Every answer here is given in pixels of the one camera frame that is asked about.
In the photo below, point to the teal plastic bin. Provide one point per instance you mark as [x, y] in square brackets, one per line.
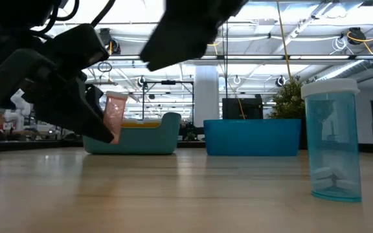
[147, 140]

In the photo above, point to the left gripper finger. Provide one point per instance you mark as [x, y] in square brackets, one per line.
[96, 97]
[73, 110]

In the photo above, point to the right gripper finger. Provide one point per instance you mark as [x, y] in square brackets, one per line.
[176, 45]

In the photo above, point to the white robot figure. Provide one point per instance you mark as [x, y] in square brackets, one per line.
[15, 119]

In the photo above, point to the blue plastic bin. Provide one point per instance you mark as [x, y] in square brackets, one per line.
[251, 137]

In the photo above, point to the black stand frame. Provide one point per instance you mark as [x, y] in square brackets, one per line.
[168, 82]

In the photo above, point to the white round pillar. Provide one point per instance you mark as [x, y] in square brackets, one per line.
[206, 97]

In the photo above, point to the potted green plant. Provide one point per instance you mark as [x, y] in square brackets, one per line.
[287, 103]

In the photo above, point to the blue medicine bottle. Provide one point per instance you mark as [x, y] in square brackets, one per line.
[348, 145]

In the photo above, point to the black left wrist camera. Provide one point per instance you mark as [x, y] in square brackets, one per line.
[76, 48]

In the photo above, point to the pink medicine bottle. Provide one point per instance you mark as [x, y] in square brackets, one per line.
[117, 110]

